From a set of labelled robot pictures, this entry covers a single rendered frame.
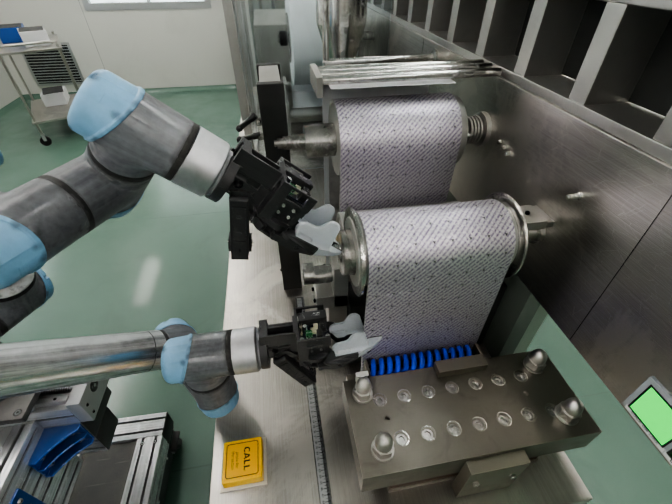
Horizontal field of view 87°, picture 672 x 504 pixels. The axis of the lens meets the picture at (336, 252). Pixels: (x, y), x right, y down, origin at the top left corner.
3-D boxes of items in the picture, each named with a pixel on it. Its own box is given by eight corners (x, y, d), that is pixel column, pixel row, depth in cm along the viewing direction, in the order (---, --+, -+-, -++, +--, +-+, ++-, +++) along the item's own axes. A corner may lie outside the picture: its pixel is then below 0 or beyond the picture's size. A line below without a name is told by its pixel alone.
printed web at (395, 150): (330, 270, 105) (328, 88, 73) (406, 260, 109) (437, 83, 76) (359, 392, 76) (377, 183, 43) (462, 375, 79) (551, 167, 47)
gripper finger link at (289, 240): (319, 255, 50) (265, 225, 46) (312, 262, 51) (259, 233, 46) (316, 235, 54) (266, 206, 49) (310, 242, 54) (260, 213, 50)
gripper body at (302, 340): (334, 338, 56) (256, 349, 55) (334, 368, 62) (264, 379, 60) (327, 302, 62) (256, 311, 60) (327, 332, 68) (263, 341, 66)
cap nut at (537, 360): (519, 358, 68) (527, 344, 65) (536, 355, 69) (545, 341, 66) (530, 375, 66) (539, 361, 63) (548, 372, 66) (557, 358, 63)
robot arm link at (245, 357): (238, 383, 60) (239, 343, 66) (265, 379, 60) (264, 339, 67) (229, 358, 55) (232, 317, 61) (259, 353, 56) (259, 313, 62)
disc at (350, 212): (343, 255, 69) (344, 189, 59) (345, 255, 69) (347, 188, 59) (359, 315, 58) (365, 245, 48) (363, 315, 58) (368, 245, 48)
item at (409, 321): (361, 360, 69) (366, 295, 57) (474, 343, 72) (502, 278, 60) (361, 362, 69) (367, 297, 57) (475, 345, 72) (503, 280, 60)
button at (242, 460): (226, 447, 68) (223, 442, 67) (263, 440, 69) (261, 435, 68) (223, 489, 63) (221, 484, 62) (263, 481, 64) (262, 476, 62)
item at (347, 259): (334, 241, 63) (338, 222, 56) (346, 240, 63) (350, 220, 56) (341, 281, 60) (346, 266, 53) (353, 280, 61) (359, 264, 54)
